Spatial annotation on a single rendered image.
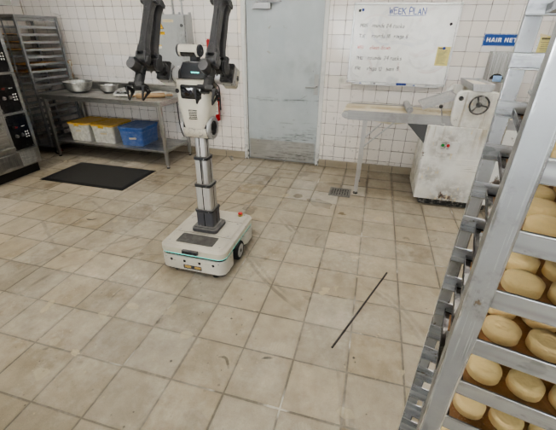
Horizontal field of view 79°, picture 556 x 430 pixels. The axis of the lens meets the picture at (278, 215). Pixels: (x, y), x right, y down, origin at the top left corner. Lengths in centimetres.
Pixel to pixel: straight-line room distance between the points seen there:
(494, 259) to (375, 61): 421
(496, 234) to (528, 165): 8
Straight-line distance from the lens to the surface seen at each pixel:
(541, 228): 54
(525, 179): 44
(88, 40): 617
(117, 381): 217
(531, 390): 71
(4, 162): 522
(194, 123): 242
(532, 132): 43
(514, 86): 87
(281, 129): 493
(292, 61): 477
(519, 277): 59
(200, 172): 256
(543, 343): 65
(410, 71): 463
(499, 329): 63
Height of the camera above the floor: 163
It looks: 28 degrees down
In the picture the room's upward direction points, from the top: 1 degrees clockwise
